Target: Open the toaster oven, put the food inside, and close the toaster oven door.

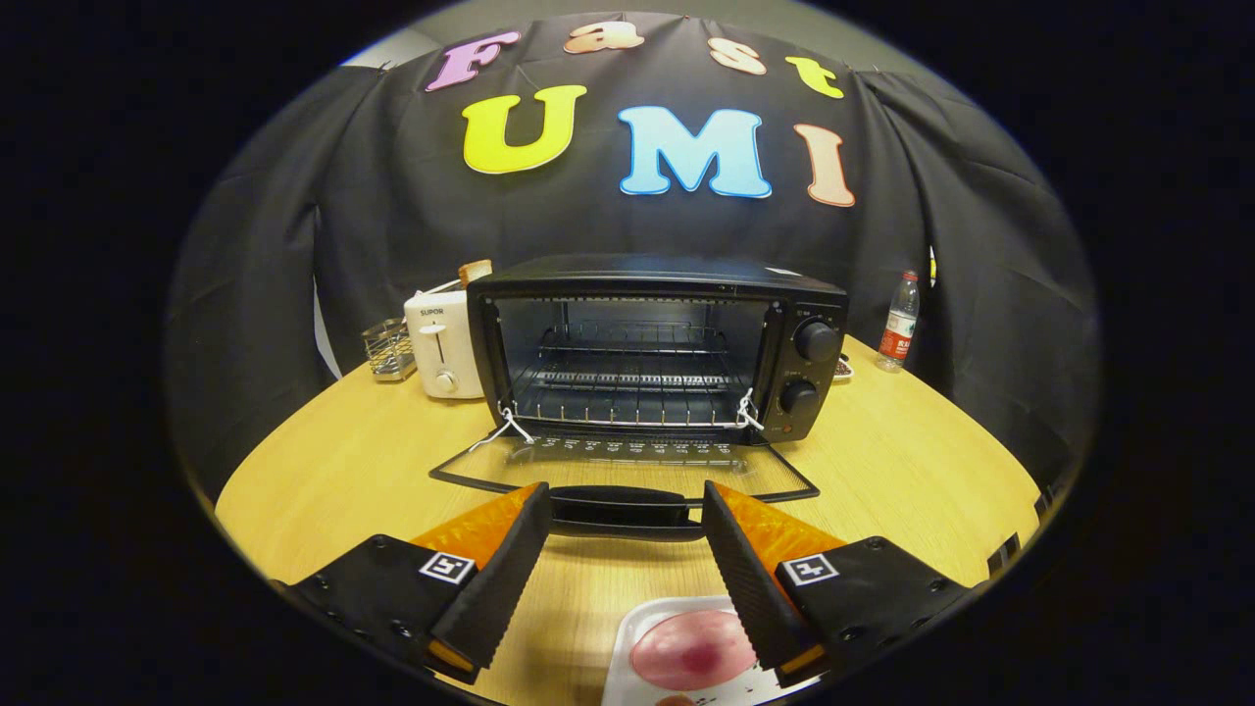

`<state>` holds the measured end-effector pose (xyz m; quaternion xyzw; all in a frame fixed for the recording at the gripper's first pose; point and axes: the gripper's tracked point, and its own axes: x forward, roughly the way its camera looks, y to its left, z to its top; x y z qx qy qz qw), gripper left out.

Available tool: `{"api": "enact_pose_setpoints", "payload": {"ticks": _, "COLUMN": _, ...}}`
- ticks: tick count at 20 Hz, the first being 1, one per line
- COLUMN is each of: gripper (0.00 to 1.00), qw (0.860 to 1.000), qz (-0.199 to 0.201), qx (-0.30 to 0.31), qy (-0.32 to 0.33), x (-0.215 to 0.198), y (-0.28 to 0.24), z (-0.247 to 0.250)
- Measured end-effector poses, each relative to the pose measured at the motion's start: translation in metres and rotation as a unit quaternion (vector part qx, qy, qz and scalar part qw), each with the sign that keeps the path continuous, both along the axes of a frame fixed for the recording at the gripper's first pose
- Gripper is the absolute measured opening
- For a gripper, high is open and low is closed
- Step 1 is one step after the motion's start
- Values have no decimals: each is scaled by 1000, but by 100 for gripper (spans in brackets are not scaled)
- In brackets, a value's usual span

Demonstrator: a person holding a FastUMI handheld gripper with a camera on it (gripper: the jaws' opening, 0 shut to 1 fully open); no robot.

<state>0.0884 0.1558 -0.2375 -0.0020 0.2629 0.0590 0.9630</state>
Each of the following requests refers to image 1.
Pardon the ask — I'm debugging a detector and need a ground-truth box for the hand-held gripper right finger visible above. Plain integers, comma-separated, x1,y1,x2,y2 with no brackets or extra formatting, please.
701,480,977,687

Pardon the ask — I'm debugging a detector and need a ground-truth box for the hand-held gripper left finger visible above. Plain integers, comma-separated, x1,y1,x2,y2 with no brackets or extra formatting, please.
270,481,553,685

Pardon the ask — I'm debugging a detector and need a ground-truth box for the pink round meat slice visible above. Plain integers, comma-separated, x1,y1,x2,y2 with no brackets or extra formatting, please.
630,609,758,691

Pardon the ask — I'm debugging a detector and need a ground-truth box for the white square food tray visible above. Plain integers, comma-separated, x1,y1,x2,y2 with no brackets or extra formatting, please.
601,595,820,706

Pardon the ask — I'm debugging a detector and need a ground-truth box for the black toaster oven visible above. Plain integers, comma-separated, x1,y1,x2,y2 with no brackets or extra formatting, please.
428,253,850,542

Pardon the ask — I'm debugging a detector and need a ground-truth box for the white bread toaster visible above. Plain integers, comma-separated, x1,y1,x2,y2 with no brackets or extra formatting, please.
403,286,486,400

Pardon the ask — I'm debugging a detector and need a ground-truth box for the clear plastic water bottle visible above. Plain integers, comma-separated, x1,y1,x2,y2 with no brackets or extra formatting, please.
876,271,922,375

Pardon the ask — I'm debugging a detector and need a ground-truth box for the black backdrop cloth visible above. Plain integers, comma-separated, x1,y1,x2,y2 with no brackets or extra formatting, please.
162,10,1104,491

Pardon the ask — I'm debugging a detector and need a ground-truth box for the metal wire basket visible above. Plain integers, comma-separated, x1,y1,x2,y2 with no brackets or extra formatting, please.
361,318,418,382

